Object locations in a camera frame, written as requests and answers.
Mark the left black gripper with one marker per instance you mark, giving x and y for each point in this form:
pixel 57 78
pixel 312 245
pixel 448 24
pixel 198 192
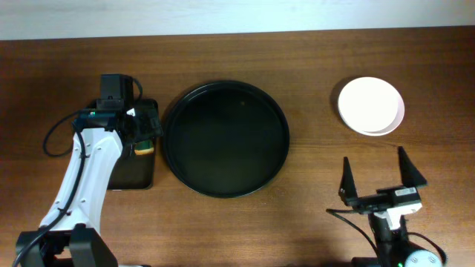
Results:
pixel 147 124

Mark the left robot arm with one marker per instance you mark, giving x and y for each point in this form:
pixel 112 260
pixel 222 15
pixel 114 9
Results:
pixel 113 138

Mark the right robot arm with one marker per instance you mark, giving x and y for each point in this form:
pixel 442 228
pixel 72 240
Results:
pixel 399 248

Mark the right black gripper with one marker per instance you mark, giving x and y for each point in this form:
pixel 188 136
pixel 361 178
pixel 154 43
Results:
pixel 369 200

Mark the green yellow sponge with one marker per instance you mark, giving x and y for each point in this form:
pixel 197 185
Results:
pixel 144 148

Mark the round black tray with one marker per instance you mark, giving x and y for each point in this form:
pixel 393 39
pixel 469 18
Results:
pixel 225 139

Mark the rectangular black tray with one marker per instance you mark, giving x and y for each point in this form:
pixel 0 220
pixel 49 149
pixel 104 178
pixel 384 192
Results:
pixel 132 172

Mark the white plate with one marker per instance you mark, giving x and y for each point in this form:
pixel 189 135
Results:
pixel 366 87
pixel 373 116

